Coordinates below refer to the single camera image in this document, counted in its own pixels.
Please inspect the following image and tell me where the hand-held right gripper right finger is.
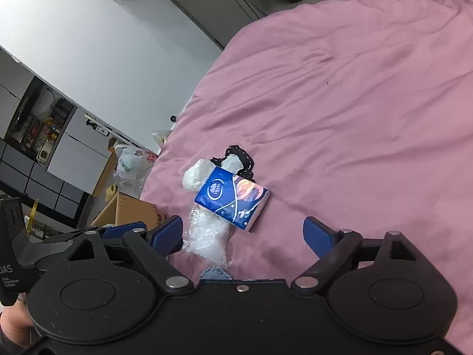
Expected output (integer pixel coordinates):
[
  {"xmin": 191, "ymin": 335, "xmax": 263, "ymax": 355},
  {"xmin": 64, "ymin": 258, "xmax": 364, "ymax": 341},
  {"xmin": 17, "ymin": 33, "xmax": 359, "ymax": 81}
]
[{"xmin": 291, "ymin": 216, "xmax": 425, "ymax": 297}]

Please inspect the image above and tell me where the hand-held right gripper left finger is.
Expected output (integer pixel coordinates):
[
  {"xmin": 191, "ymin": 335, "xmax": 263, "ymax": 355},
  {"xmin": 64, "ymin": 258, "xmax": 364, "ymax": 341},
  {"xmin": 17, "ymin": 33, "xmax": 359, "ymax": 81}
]
[{"xmin": 67, "ymin": 215, "xmax": 195, "ymax": 293}]

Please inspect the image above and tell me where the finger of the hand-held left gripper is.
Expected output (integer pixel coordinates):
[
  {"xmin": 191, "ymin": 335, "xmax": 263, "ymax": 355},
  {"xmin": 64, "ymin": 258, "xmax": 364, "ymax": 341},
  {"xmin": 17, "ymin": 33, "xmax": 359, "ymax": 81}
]
[{"xmin": 42, "ymin": 221, "xmax": 148, "ymax": 246}]

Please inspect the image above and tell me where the clear crinkled plastic wrap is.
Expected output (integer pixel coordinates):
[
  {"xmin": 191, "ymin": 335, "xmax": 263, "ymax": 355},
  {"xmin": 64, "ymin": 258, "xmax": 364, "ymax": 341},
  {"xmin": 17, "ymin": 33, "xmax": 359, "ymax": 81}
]
[{"xmin": 182, "ymin": 205, "xmax": 233, "ymax": 267}]

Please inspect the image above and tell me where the blue tissue packet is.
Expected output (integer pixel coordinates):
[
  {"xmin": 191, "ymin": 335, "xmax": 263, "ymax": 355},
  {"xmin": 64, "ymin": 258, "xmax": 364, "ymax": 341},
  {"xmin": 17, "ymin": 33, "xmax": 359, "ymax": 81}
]
[{"xmin": 195, "ymin": 166, "xmax": 270, "ymax": 232}]

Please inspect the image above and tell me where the person's left forearm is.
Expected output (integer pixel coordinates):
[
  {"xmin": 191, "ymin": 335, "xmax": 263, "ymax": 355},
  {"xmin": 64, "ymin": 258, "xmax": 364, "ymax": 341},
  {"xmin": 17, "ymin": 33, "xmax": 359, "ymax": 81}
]
[{"xmin": 0, "ymin": 296, "xmax": 35, "ymax": 344}]

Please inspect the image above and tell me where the cardboard box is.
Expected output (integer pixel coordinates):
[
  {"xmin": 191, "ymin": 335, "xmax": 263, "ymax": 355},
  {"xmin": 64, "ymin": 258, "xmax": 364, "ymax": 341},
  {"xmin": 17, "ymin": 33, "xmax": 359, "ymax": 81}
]
[{"xmin": 90, "ymin": 192, "xmax": 166, "ymax": 234}]

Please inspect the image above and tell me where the blue denim piece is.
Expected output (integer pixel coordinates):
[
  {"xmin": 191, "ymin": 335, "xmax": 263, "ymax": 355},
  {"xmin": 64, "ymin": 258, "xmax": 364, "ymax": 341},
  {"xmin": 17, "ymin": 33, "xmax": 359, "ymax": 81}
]
[{"xmin": 200, "ymin": 266, "xmax": 233, "ymax": 280}]

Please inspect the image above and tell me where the white plastic bag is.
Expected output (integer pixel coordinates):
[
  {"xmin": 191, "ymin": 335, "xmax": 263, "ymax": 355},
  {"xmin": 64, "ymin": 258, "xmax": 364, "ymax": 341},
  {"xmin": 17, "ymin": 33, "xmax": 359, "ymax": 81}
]
[{"xmin": 113, "ymin": 144, "xmax": 157, "ymax": 190}]

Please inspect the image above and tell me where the black lace cloth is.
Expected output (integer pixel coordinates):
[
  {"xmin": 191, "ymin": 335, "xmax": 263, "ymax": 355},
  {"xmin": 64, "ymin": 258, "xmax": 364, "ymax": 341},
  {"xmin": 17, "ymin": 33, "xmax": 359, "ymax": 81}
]
[{"xmin": 210, "ymin": 144, "xmax": 256, "ymax": 183}]

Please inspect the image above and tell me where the pink blanket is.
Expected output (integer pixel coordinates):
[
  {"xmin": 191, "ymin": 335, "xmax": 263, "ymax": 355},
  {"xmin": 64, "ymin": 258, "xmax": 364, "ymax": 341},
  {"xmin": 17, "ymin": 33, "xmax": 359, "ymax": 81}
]
[{"xmin": 140, "ymin": 0, "xmax": 473, "ymax": 355}]

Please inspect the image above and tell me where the grey cabinet with open shelf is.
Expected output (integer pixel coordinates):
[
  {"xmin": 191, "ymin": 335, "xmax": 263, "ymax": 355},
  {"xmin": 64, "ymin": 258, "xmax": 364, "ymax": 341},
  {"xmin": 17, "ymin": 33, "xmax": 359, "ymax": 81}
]
[{"xmin": 0, "ymin": 44, "xmax": 113, "ymax": 228}]

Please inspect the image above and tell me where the white wall fixture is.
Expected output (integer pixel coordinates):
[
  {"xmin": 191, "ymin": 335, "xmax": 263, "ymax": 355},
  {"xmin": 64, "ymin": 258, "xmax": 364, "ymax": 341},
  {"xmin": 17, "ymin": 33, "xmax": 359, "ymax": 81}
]
[{"xmin": 84, "ymin": 115, "xmax": 110, "ymax": 136}]

